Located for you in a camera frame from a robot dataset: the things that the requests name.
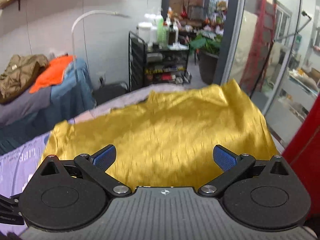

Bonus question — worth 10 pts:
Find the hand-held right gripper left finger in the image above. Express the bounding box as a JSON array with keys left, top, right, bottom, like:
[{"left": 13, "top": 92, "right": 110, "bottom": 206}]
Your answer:
[{"left": 39, "top": 144, "right": 132, "bottom": 197}]

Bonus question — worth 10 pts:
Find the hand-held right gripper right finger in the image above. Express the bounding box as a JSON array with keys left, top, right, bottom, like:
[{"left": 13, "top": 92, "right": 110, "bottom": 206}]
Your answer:
[{"left": 197, "top": 144, "right": 289, "bottom": 197}]

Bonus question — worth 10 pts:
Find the gold satin jacket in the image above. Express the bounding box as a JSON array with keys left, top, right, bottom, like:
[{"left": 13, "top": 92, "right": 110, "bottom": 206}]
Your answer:
[{"left": 41, "top": 79, "right": 279, "bottom": 188}]

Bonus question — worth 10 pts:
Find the purple floral bedsheet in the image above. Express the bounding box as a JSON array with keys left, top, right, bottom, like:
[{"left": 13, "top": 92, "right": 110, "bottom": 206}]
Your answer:
[{"left": 0, "top": 119, "right": 75, "bottom": 240}]

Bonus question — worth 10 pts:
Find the pink grey blanket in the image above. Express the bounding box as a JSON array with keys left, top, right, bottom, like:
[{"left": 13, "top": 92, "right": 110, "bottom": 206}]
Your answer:
[{"left": 75, "top": 84, "right": 190, "bottom": 124}]

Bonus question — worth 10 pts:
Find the black bin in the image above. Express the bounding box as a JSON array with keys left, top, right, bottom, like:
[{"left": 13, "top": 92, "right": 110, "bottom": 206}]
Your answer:
[{"left": 94, "top": 81, "right": 129, "bottom": 105}]

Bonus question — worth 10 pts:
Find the red panel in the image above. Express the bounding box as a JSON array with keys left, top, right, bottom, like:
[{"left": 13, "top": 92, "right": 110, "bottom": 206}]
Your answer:
[{"left": 282, "top": 102, "right": 320, "bottom": 220}]

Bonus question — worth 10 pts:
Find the black plant pot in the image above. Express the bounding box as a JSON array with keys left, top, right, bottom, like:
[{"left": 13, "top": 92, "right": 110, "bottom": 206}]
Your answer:
[{"left": 199, "top": 50, "right": 219, "bottom": 85}]

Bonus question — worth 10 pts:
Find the grey bed sheet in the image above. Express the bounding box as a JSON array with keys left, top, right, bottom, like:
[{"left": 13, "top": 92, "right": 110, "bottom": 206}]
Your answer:
[{"left": 0, "top": 85, "right": 53, "bottom": 128}]

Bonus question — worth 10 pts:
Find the orange cloth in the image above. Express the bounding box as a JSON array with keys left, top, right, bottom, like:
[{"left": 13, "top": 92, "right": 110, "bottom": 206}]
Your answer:
[{"left": 29, "top": 55, "right": 77, "bottom": 94}]

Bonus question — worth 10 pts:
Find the black storage rack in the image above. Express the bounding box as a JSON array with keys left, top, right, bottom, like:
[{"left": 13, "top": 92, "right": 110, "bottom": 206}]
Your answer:
[{"left": 129, "top": 30, "right": 192, "bottom": 92}]

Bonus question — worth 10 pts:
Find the glass partition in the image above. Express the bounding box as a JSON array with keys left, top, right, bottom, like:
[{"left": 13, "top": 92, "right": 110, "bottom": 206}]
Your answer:
[{"left": 212, "top": 0, "right": 320, "bottom": 153}]

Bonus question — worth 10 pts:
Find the green potted plant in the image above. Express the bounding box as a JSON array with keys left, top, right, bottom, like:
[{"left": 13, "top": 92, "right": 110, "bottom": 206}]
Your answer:
[{"left": 189, "top": 32, "right": 223, "bottom": 55}]

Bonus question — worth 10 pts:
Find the olive puffer jacket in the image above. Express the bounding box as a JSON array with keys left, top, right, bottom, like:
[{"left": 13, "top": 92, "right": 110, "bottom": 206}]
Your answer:
[{"left": 0, "top": 54, "right": 49, "bottom": 104}]

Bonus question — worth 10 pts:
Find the red ladder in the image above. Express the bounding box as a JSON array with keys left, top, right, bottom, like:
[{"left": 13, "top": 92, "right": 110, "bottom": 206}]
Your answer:
[{"left": 240, "top": 0, "right": 278, "bottom": 98}]

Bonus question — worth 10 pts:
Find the white jug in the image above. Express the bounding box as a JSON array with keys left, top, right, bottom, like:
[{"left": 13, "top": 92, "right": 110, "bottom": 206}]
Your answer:
[{"left": 137, "top": 22, "right": 153, "bottom": 47}]

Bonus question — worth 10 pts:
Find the white curved lamp pole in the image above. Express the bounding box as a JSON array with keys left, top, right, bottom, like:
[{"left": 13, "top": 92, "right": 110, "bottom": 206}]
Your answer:
[{"left": 71, "top": 10, "right": 130, "bottom": 80}]

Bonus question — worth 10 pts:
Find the green bottle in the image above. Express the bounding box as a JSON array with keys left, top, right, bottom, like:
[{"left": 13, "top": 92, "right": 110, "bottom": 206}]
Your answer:
[{"left": 156, "top": 14, "right": 164, "bottom": 43}]

